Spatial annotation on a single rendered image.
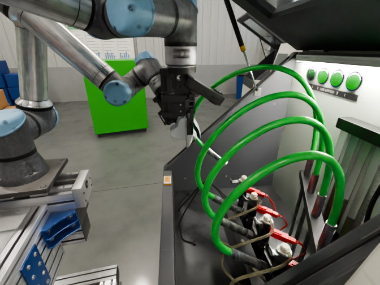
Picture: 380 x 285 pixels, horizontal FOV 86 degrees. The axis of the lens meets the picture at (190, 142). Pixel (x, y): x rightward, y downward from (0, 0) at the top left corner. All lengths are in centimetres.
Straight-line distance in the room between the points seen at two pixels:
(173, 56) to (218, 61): 696
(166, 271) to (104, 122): 348
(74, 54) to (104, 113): 321
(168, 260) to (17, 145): 60
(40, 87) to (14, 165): 29
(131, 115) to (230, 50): 472
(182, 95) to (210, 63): 686
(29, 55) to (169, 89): 54
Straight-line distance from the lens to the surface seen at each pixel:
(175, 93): 51
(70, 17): 49
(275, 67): 62
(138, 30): 41
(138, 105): 387
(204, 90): 51
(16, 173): 89
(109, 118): 390
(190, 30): 49
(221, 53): 750
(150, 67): 76
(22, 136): 87
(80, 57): 69
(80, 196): 89
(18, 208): 97
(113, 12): 43
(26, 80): 93
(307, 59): 84
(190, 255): 78
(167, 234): 68
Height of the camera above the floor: 146
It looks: 24 degrees down
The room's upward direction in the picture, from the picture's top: straight up
